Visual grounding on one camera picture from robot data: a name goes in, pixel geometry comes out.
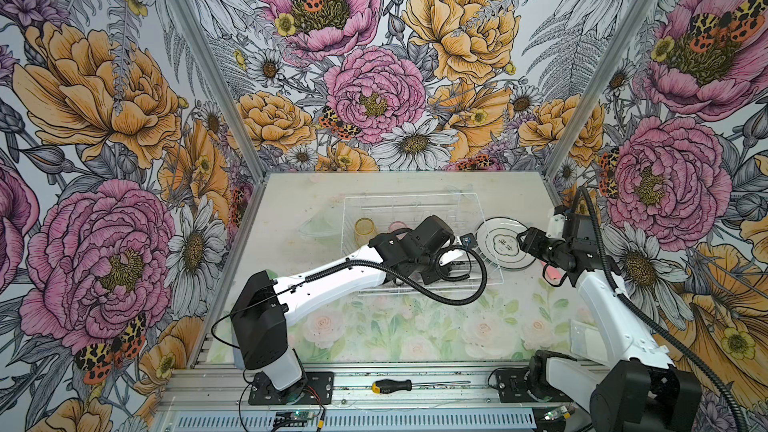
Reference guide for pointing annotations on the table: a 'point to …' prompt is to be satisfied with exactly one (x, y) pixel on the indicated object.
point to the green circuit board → (295, 415)
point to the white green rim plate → (497, 244)
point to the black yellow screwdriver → (387, 385)
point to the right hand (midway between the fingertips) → (525, 247)
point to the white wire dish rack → (368, 214)
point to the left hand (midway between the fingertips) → (437, 263)
